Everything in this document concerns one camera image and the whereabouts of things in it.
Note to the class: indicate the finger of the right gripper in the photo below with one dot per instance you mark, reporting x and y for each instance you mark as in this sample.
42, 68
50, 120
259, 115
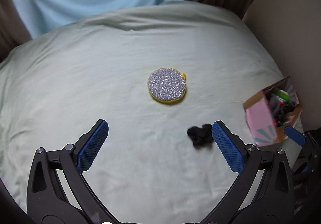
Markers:
294, 135

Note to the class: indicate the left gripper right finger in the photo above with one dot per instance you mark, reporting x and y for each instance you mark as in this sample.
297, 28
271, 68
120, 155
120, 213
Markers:
263, 190

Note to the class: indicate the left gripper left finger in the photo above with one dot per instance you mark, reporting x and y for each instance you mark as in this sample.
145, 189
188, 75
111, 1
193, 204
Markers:
57, 190

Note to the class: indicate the black patterned cloth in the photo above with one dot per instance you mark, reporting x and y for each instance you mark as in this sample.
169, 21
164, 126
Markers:
280, 108

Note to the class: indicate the green wet wipes pack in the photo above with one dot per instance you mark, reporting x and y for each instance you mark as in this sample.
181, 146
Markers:
282, 95

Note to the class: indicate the black fuzzy sock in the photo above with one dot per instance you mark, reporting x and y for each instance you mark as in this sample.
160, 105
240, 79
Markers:
201, 137

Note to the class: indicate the round glitter yellow sponge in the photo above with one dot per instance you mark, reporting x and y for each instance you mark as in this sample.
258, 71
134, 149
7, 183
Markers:
167, 85

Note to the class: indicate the cardboard box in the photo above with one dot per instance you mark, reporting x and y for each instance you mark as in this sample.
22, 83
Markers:
259, 118

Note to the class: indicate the pale green bed sheet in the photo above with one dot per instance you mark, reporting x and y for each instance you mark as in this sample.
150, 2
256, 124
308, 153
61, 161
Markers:
56, 87

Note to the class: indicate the brown left curtain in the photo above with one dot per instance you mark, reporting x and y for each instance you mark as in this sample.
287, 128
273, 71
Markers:
13, 31

